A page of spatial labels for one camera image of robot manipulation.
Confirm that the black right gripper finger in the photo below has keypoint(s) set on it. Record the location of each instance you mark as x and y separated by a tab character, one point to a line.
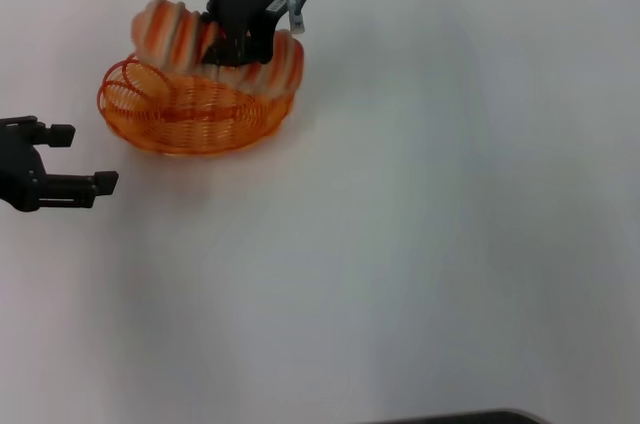
217	51
261	46

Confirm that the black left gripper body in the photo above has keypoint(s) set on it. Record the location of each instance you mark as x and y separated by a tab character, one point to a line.
17	169

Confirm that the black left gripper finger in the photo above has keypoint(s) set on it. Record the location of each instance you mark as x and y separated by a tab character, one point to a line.
105	181
62	134

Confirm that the orange and white ridged bread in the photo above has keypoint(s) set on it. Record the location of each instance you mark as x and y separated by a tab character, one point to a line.
170	39

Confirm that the dark rounded robot base edge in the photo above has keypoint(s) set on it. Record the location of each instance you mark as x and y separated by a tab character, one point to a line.
455	417

